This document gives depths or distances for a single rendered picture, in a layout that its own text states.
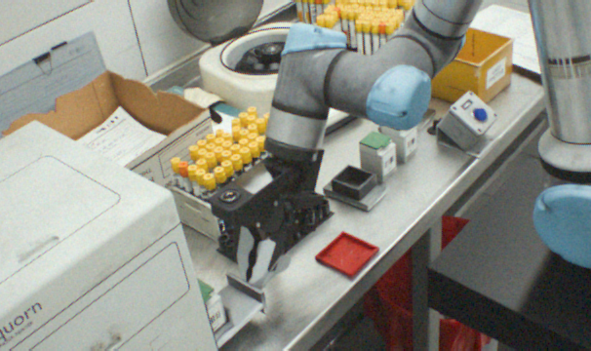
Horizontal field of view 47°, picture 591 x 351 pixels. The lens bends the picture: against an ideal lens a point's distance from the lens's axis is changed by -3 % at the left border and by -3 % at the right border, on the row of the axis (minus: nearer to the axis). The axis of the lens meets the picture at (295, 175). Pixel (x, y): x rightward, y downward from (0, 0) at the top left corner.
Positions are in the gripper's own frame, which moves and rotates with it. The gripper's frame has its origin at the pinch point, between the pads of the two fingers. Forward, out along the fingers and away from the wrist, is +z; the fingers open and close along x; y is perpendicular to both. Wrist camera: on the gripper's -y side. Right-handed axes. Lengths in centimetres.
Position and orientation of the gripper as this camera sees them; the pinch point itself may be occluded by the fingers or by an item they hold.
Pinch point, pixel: (248, 286)
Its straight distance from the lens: 95.4
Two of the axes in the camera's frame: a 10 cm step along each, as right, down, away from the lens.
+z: -2.3, 9.5, 2.3
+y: 6.2, -0.4, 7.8
